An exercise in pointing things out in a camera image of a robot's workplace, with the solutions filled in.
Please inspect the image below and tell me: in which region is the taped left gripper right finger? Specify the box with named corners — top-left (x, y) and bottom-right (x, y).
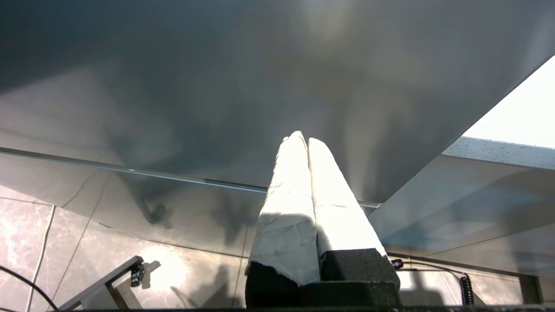
top-left (307, 138), bottom-right (402, 285)

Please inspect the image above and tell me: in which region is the thin white floor cable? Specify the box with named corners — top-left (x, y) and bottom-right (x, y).
top-left (25, 206), bottom-right (56, 312)

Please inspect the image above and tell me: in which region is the grey base cabinet front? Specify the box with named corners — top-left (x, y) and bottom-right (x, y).
top-left (369, 154), bottom-right (555, 278)

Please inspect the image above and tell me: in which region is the black floor cable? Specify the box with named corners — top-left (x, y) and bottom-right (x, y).
top-left (0, 265), bottom-right (59, 312)

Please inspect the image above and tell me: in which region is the grey tall cabinet door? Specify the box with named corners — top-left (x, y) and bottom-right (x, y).
top-left (0, 0), bottom-right (555, 260)

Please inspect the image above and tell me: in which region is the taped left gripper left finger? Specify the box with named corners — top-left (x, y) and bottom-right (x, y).
top-left (245, 131), bottom-right (321, 308)

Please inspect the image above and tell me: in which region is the coiled black cable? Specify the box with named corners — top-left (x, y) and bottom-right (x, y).
top-left (459, 273), bottom-right (474, 306)

